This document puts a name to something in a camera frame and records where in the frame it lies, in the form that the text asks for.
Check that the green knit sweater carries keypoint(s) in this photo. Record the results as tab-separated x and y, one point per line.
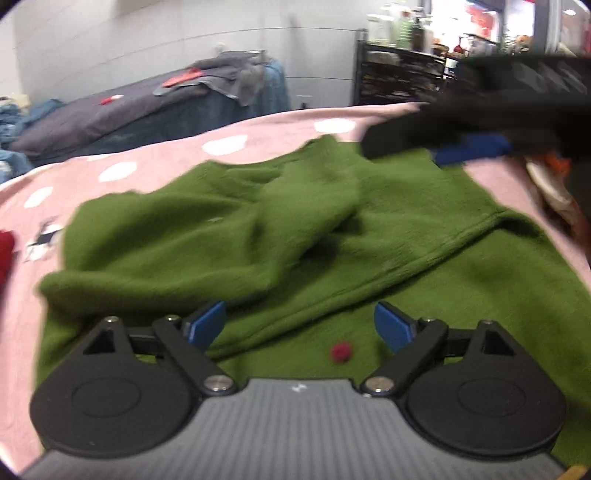
231	230

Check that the dark grey bed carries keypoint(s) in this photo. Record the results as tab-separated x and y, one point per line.
115	120

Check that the red knit cardigan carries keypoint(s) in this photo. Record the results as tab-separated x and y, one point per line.
5	258

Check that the black metal rack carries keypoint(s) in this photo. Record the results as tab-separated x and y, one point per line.
397	76

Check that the pink polka dot blanket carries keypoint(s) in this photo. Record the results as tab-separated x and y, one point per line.
152	161

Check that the small red fuzz ball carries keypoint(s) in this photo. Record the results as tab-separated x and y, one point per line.
341	353

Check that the orange white cloth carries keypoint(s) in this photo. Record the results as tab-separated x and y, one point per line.
551	189

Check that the grey towel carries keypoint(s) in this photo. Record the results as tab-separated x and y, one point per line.
231	74

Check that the dark pump bottle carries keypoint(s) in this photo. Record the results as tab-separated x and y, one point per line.
417	37

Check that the green plastic bottle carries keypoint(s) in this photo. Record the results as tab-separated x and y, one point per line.
404	32

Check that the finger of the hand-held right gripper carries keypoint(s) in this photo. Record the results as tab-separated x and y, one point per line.
471	147

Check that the red cloth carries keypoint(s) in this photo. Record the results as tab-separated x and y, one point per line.
182	77

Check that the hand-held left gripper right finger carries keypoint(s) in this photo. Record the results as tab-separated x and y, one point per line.
392	327

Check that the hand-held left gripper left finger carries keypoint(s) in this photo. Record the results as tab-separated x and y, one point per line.
207	323

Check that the small red white object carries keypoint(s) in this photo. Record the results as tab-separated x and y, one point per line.
112	99

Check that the blue clothes pile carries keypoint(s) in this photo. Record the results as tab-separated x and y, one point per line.
27	113

